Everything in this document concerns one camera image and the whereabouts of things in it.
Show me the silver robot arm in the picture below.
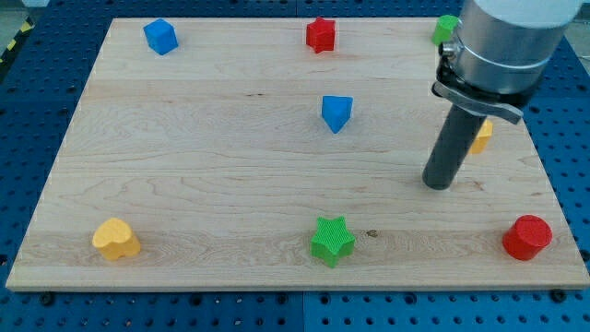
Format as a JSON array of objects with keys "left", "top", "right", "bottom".
[{"left": 432, "top": 0, "right": 583, "bottom": 125}]

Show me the green star block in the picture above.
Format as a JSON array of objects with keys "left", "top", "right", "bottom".
[{"left": 310, "top": 216, "right": 356, "bottom": 268}]

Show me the red star block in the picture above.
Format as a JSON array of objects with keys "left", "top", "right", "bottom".
[{"left": 306, "top": 17, "right": 336, "bottom": 53}]

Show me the red circle block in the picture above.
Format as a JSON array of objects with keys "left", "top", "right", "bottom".
[{"left": 501, "top": 215, "right": 553, "bottom": 261}]

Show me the blue triangle block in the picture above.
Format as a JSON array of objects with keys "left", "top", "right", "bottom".
[{"left": 321, "top": 95, "right": 353, "bottom": 134}]

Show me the wooden board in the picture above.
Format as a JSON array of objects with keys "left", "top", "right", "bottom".
[{"left": 6, "top": 18, "right": 589, "bottom": 292}]

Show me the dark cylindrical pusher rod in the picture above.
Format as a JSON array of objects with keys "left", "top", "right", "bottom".
[{"left": 422, "top": 105, "right": 486, "bottom": 190}]

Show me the blue cube block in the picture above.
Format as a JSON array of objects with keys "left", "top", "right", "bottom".
[{"left": 143, "top": 18, "right": 179, "bottom": 55}]

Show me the yellow block behind rod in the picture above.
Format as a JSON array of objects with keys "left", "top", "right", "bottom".
[{"left": 468, "top": 120, "right": 493, "bottom": 154}]

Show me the yellow heart block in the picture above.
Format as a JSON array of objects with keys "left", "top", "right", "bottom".
[{"left": 91, "top": 218, "right": 141, "bottom": 261}]

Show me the green block at top right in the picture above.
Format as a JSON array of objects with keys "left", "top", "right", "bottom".
[{"left": 431, "top": 15, "right": 459, "bottom": 46}]

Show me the black yellow hazard tape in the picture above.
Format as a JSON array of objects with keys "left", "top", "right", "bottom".
[{"left": 1, "top": 17, "right": 35, "bottom": 65}]

